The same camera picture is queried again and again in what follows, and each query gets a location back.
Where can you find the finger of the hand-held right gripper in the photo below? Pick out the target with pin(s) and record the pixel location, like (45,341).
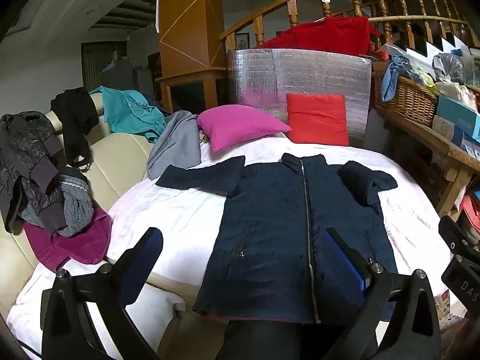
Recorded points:
(455,234)

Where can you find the framed wall picture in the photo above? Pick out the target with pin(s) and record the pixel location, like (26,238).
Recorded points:
(242,41)

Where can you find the blue cloth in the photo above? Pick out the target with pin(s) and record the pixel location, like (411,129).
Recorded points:
(392,78)

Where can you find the red bag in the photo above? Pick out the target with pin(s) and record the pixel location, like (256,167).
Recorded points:
(470,210)

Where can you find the wooden pillar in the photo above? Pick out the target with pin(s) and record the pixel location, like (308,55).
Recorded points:
(187,26)

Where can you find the teal cardboard box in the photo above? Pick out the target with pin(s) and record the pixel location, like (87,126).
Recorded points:
(457,114)

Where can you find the wooden side table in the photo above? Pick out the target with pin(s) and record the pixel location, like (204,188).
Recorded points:
(442,146)

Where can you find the person's legs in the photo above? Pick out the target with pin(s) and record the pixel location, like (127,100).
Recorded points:
(270,341)

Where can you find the magenta towel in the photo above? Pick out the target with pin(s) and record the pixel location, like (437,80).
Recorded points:
(82,245)

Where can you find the clear plastic bag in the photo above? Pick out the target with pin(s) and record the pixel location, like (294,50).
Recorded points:
(448,65)

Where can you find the beige leather sofa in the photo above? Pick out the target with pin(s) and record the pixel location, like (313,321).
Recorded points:
(120,157)

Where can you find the wicker basket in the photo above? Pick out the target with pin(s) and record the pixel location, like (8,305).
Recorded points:
(408,99)

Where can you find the floral paper bag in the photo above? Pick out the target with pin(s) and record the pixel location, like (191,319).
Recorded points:
(448,311)

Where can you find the white plastic bag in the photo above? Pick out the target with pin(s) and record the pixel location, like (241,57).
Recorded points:
(455,92)

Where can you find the silver foil insulation board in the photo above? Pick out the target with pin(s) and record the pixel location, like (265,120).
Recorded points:
(300,71)

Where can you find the wooden stair railing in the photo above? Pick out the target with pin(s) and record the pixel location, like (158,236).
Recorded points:
(292,7)

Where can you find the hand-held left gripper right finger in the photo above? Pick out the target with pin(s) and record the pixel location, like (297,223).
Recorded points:
(345,264)

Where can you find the magenta pillow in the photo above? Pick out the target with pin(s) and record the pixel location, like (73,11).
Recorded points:
(240,125)

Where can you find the pale pink blanket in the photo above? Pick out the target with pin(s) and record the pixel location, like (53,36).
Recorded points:
(168,213)

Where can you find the red fleece blanket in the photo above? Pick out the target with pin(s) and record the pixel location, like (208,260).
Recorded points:
(322,35)

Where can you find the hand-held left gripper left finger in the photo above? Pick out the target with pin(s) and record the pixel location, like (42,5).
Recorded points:
(146,249)

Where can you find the white patterned box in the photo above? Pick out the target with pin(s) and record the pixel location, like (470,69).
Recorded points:
(444,129)

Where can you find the grey knit garment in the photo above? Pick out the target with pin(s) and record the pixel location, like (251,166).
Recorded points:
(77,206)

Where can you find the red pillow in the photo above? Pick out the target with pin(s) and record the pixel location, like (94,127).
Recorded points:
(317,118)

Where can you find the navy blue jacket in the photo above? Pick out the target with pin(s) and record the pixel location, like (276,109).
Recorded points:
(270,232)

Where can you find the teal garment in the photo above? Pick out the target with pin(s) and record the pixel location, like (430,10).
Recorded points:
(129,110)

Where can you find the black puffer jacket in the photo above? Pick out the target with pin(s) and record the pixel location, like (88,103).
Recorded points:
(26,150)

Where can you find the black hanging garment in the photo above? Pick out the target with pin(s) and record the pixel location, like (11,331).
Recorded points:
(75,120)

